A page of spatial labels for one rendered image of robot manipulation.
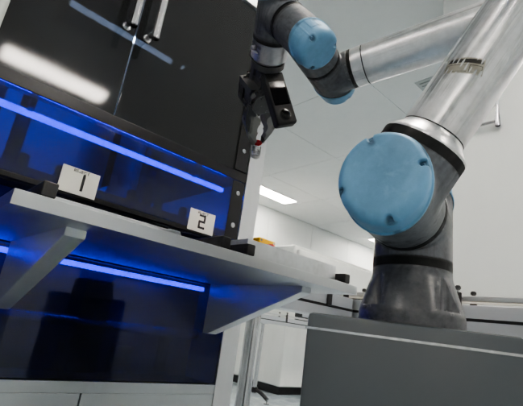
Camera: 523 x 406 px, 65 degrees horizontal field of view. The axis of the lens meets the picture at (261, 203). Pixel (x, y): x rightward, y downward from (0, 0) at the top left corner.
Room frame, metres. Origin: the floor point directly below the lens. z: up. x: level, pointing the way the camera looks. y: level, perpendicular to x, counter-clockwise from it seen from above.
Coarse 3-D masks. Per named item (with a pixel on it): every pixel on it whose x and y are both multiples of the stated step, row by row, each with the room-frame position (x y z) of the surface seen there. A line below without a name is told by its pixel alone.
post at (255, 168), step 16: (256, 160) 1.22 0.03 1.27; (256, 176) 1.23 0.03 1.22; (256, 192) 1.23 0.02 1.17; (256, 208) 1.24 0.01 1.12; (240, 224) 1.21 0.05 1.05; (224, 336) 1.21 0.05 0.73; (224, 352) 1.21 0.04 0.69; (224, 368) 1.22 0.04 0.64; (224, 384) 1.23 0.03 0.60; (224, 400) 1.23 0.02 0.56
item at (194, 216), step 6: (192, 210) 1.09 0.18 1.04; (198, 210) 1.11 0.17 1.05; (192, 216) 1.09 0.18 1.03; (198, 216) 1.11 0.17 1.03; (210, 216) 1.13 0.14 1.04; (192, 222) 1.10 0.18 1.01; (210, 222) 1.14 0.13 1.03; (192, 228) 1.10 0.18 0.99; (198, 228) 1.11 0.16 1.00; (204, 228) 1.12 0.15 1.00; (210, 228) 1.14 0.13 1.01; (210, 234) 1.14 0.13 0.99
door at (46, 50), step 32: (32, 0) 0.78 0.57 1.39; (64, 0) 0.82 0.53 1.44; (96, 0) 0.86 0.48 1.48; (128, 0) 0.90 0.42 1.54; (0, 32) 0.76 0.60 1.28; (32, 32) 0.79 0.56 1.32; (64, 32) 0.83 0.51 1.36; (96, 32) 0.87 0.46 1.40; (128, 32) 0.92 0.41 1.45; (32, 64) 0.80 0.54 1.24; (64, 64) 0.84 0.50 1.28; (96, 64) 0.88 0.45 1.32; (96, 96) 0.90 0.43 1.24
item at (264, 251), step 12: (240, 240) 0.77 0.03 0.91; (252, 240) 0.76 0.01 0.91; (264, 252) 0.78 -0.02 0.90; (276, 252) 0.80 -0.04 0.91; (288, 252) 0.82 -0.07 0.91; (288, 264) 0.82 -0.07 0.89; (300, 264) 0.84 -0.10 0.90; (312, 264) 0.86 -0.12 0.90; (324, 264) 0.89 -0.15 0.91; (324, 276) 0.89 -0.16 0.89
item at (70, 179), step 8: (64, 168) 0.87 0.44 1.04; (72, 168) 0.88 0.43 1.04; (64, 176) 0.88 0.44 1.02; (72, 176) 0.89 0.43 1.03; (80, 176) 0.90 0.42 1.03; (88, 176) 0.91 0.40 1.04; (96, 176) 0.92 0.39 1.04; (64, 184) 0.88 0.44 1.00; (72, 184) 0.89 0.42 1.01; (80, 184) 0.90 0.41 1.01; (88, 184) 0.91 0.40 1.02; (96, 184) 0.92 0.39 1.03; (72, 192) 0.89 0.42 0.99; (80, 192) 0.90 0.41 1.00; (88, 192) 0.91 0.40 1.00; (96, 192) 0.92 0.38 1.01
